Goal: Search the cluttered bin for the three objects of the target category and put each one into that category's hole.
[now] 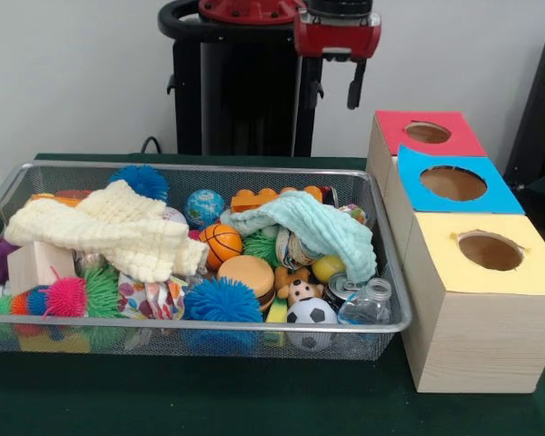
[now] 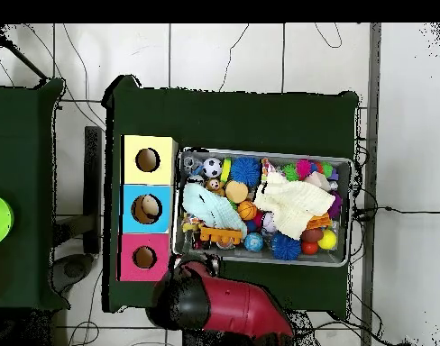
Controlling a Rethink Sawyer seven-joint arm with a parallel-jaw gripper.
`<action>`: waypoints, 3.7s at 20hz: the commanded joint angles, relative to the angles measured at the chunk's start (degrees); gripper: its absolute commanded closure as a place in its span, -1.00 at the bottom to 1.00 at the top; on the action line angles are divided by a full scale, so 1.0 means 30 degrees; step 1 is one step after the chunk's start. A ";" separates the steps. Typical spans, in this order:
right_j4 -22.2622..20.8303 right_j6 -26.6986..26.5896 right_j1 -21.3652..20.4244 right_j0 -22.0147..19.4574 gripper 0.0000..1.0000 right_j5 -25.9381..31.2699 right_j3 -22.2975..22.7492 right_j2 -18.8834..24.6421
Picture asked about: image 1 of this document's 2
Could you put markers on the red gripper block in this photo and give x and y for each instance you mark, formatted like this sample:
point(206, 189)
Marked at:
point(336, 41)

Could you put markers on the light teal cloth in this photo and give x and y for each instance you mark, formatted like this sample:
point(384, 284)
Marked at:
point(318, 218)

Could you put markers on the brown plush bear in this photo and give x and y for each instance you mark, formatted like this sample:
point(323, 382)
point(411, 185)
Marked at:
point(285, 278)

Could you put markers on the wooden box with three holes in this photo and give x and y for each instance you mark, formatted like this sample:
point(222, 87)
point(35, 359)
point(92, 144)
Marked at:
point(481, 340)

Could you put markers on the orange toy building brick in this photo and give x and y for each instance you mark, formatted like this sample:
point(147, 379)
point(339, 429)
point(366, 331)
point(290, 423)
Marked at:
point(250, 200)

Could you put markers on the black flat panel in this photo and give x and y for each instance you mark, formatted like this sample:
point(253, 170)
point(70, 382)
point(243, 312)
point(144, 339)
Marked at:
point(540, 113)

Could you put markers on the blue globe ball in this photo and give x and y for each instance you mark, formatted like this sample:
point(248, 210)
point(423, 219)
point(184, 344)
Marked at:
point(204, 206)

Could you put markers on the orange toy basketball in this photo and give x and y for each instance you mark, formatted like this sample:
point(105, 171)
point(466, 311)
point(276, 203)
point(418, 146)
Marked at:
point(222, 245)

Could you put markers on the toy hamburger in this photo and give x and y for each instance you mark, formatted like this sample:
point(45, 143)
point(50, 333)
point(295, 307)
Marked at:
point(247, 274)

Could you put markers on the clear plastic bottle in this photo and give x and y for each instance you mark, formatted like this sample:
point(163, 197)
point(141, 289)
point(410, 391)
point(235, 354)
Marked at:
point(368, 304)

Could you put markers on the black and white soccer ball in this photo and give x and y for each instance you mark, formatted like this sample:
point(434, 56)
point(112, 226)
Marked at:
point(311, 311)

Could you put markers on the blue spiky rubber ball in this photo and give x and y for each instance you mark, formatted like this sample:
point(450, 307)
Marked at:
point(222, 302)
point(138, 181)

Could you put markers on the cream knitted cloth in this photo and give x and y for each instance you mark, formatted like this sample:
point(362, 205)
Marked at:
point(118, 227)

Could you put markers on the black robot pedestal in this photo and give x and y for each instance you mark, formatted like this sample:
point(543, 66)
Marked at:
point(245, 91)

